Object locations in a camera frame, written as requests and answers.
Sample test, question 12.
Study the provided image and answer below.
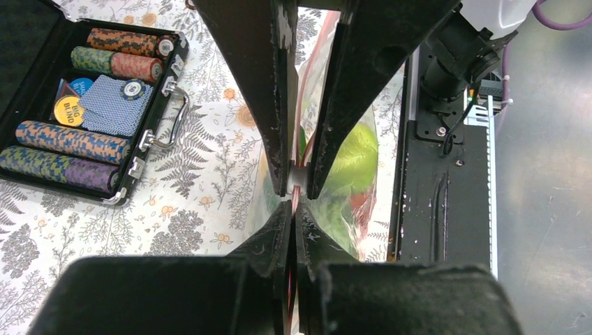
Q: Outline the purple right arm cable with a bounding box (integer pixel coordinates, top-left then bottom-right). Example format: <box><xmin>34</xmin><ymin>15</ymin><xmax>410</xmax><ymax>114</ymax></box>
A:
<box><xmin>497</xmin><ymin>0</ymin><xmax>592</xmax><ymax>112</ymax></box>

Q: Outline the black poker chip case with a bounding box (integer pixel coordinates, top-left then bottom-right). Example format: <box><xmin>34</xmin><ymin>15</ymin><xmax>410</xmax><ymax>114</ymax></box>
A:
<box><xmin>1</xmin><ymin>1</ymin><xmax>190</xmax><ymax>206</ymax></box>

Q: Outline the floral table mat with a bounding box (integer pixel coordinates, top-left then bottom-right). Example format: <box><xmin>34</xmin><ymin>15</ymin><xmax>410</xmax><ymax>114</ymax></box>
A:
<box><xmin>1</xmin><ymin>1</ymin><xmax>274</xmax><ymax>334</ymax></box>

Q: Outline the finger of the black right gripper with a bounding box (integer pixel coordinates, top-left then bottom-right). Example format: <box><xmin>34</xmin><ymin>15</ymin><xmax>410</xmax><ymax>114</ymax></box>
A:
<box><xmin>306</xmin><ymin>0</ymin><xmax>459</xmax><ymax>199</ymax></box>
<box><xmin>193</xmin><ymin>0</ymin><xmax>298</xmax><ymax>196</ymax></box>

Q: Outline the red orange mango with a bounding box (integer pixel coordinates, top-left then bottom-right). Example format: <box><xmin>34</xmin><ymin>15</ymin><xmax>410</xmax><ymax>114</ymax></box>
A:
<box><xmin>350</xmin><ymin>189</ymin><xmax>376</xmax><ymax>241</ymax></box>

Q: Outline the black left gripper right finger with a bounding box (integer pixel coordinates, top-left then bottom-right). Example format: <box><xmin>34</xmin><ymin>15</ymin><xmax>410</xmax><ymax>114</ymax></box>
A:
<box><xmin>295</xmin><ymin>204</ymin><xmax>522</xmax><ymax>334</ymax></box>

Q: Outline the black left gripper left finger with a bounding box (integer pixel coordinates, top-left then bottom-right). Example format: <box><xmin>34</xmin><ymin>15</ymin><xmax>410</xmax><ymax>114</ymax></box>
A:
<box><xmin>29</xmin><ymin>201</ymin><xmax>293</xmax><ymax>334</ymax></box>

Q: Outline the green pear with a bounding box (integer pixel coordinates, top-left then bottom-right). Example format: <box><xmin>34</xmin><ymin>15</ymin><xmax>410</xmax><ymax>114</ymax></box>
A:
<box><xmin>324</xmin><ymin>123</ymin><xmax>378</xmax><ymax>195</ymax></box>

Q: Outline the clear zip top bag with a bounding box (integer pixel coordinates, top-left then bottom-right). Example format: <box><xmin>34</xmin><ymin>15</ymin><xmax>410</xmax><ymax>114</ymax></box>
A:
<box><xmin>249</xmin><ymin>10</ymin><xmax>380</xmax><ymax>264</ymax></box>

